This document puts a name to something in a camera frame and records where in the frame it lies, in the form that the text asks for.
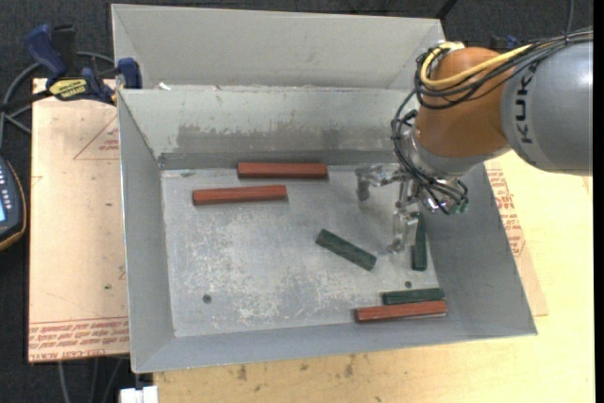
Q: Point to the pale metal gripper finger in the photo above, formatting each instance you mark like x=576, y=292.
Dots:
x=388, y=174
x=403, y=229

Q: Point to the dark green flat block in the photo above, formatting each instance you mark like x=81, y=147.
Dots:
x=413, y=296
x=346, y=249
x=419, y=250

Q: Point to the red-brown flat block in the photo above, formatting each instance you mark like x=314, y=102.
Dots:
x=401, y=311
x=239, y=195
x=282, y=170

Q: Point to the grey metal bin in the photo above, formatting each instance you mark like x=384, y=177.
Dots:
x=264, y=250

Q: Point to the brown cardboard board, red print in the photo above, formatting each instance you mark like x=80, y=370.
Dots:
x=75, y=212

